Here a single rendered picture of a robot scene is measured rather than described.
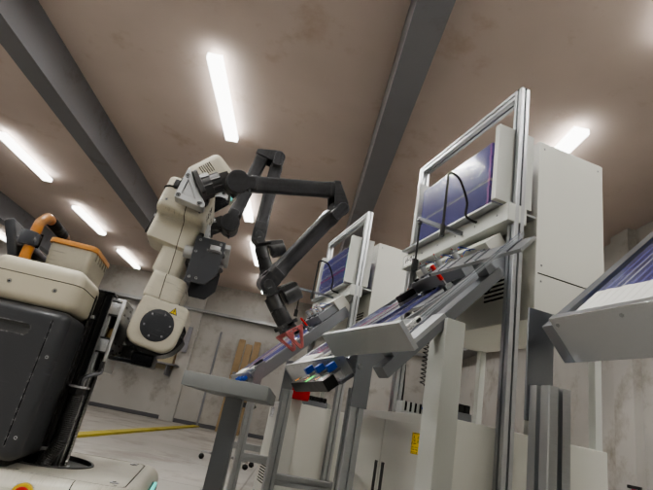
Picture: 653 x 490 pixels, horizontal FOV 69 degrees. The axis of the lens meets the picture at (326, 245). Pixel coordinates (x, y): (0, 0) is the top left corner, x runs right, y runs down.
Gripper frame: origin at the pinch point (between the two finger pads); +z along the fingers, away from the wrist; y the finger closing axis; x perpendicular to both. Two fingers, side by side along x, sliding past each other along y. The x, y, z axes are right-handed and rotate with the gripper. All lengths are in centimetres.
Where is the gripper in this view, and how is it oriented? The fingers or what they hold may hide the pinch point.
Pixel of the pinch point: (296, 347)
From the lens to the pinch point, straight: 169.6
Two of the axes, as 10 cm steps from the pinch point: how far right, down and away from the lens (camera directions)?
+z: 4.6, 8.8, -1.2
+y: -3.3, 2.9, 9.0
